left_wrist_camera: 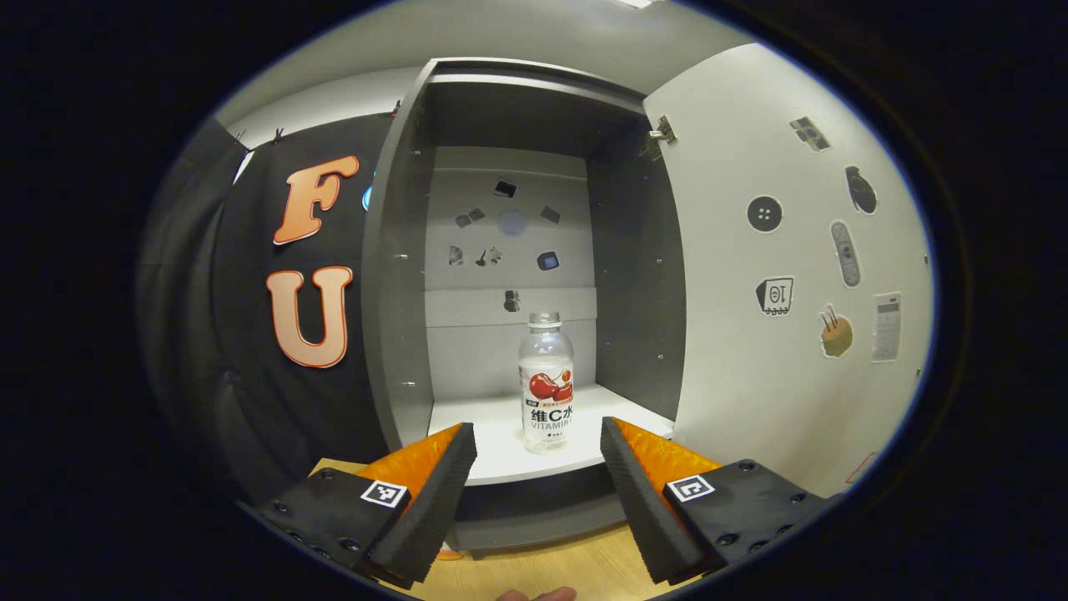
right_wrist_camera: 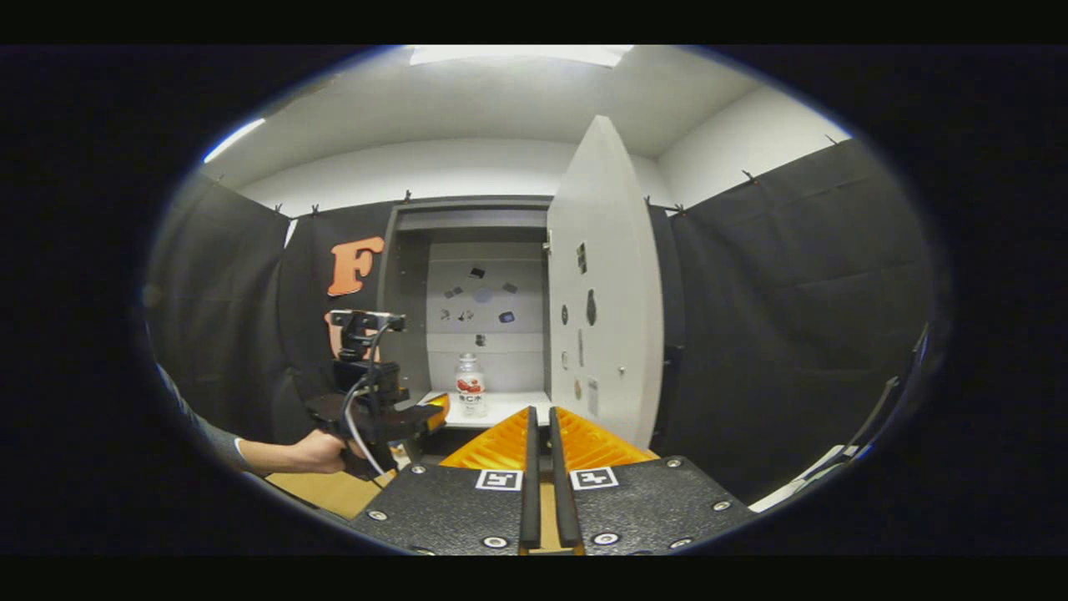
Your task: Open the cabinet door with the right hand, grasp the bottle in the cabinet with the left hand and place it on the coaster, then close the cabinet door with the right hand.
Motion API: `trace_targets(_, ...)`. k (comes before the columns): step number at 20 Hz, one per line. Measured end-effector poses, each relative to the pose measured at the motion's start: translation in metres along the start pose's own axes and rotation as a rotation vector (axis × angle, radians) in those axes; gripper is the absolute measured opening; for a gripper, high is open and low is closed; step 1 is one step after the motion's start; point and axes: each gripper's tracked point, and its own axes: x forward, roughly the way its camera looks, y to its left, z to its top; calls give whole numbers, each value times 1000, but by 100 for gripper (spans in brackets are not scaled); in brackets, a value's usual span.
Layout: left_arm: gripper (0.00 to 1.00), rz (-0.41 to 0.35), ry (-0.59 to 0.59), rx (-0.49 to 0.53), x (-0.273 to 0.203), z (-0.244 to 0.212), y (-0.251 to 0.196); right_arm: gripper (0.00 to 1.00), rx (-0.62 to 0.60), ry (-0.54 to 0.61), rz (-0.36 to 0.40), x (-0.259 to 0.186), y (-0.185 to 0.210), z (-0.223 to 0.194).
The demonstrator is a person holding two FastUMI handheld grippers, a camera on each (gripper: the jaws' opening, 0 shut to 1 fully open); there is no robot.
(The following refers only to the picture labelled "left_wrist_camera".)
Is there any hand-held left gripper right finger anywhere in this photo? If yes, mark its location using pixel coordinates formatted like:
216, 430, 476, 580
599, 416, 839, 585

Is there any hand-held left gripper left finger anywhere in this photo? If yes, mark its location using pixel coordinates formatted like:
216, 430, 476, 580
238, 422, 481, 589

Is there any clear plastic bottle red label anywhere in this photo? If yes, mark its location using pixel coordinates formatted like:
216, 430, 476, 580
517, 311, 575, 456

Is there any white cabinet shelf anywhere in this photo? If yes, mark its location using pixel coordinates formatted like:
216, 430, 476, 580
427, 384, 675, 487

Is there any grey cabinet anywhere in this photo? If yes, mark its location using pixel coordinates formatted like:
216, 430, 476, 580
363, 57, 689, 560

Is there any black backdrop cloth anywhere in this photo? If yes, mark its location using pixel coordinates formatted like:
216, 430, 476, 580
138, 113, 401, 506

